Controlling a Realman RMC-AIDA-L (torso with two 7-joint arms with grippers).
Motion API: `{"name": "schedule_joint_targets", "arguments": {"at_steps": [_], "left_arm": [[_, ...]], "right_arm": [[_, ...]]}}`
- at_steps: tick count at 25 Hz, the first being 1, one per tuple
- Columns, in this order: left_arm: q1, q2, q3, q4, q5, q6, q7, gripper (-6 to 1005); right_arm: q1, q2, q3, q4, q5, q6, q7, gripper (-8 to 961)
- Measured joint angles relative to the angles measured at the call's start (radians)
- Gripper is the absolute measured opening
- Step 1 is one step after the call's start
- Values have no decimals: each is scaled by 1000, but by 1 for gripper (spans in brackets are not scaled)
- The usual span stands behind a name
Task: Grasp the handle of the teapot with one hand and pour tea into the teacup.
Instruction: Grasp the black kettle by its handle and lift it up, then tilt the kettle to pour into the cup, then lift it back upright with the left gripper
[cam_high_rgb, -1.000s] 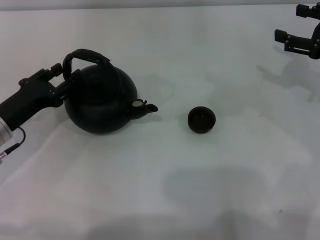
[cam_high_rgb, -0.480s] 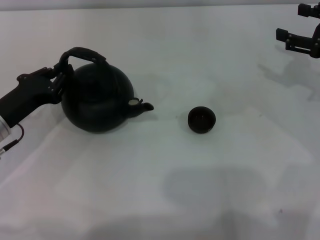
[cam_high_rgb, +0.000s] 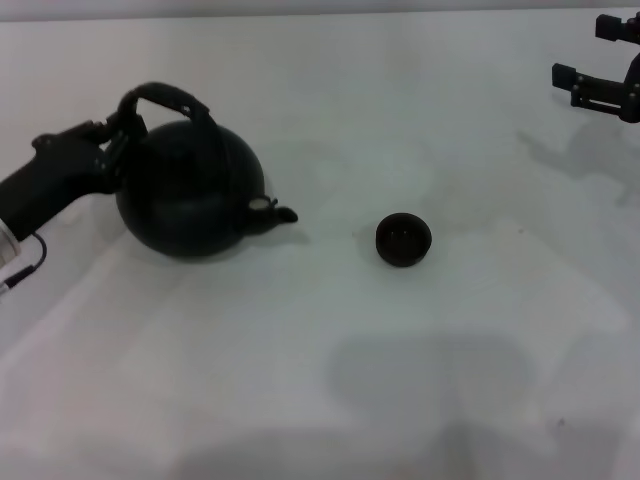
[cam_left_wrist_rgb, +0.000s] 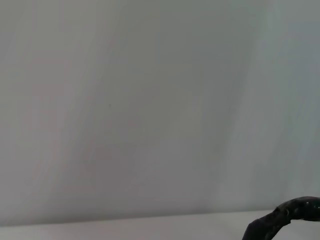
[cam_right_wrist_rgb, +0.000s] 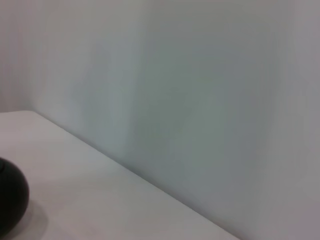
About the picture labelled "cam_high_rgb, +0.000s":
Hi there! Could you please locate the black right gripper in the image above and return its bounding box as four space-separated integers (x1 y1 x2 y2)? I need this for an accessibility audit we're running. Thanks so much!
551 13 640 124

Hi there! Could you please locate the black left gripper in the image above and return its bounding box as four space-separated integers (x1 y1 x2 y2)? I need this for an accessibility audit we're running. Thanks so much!
0 97 149 244

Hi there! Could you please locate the black round teapot with handle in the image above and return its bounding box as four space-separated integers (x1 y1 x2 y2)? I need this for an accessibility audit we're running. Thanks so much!
113 81 300 259

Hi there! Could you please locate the small dark teacup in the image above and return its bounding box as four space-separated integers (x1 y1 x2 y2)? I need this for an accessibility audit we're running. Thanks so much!
375 212 433 268

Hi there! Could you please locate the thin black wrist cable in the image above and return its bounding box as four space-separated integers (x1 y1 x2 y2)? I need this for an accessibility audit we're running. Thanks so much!
0 232 49 297

